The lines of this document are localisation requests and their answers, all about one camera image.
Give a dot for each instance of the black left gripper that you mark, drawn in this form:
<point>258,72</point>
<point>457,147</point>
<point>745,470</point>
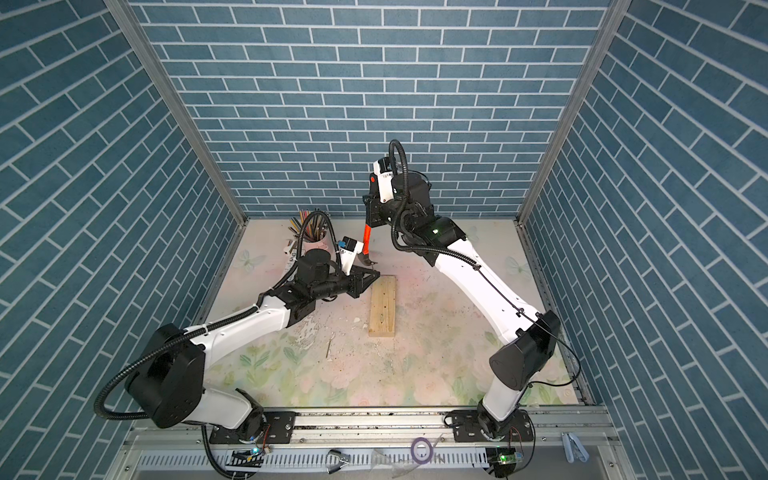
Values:
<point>356,280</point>

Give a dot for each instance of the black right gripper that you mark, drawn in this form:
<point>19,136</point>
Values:
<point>376,210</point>

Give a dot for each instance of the red black claw hammer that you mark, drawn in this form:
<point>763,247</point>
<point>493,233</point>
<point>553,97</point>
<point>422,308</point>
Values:
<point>367,231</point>

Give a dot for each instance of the light wooden nail block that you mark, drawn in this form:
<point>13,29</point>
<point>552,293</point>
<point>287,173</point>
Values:
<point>382,315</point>

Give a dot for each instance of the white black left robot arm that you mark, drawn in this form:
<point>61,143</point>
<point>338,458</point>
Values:
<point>171,388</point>

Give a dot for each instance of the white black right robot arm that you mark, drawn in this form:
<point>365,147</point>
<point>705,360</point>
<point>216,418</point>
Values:
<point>528,337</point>

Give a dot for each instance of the pink metal pencil bucket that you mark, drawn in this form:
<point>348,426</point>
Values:
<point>324,244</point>

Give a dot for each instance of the bundle of coloured pencils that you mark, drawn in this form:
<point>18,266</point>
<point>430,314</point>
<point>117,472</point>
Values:
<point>310,226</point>

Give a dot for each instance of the grey blue clamp tool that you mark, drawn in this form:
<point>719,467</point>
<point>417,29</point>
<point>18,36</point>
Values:
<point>574,449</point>

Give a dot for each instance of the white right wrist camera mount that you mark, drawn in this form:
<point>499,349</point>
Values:
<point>383,174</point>

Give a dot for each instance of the aluminium corner post left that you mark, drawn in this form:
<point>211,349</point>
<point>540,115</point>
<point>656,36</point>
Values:
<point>132,30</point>

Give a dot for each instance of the aluminium corner post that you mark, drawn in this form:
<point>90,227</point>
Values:
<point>604,37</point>
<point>132,30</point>

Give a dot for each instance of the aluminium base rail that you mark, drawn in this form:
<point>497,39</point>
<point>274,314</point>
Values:
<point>348,439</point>

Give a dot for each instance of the aluminium corner post right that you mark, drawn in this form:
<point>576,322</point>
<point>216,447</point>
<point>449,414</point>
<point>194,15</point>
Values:
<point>604,37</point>

